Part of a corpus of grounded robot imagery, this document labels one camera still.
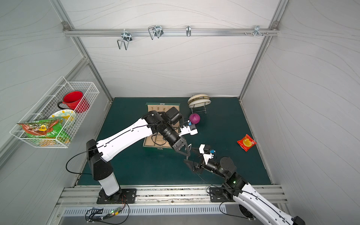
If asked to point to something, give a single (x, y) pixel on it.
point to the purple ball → (194, 118)
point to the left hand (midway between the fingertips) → (188, 156)
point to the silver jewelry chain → (189, 146)
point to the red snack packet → (246, 143)
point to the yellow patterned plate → (64, 116)
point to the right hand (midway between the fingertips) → (189, 153)
